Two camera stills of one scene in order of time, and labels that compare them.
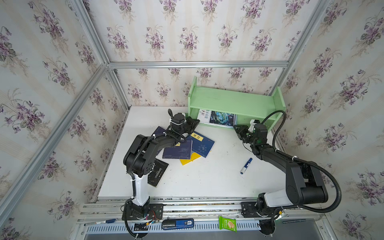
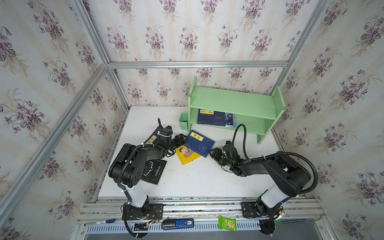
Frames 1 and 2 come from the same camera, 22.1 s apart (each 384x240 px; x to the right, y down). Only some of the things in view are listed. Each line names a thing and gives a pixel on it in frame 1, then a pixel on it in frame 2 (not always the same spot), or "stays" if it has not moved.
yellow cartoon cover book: [194, 156] stays
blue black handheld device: [177, 223] stays
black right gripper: [243, 133] -> [220, 155]
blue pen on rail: [110, 220] stays
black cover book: [154, 177] stays
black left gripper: [190, 124] -> [174, 141]
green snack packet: [227, 223] stays
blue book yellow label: [201, 144] stays
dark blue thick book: [184, 151] -> [210, 117]
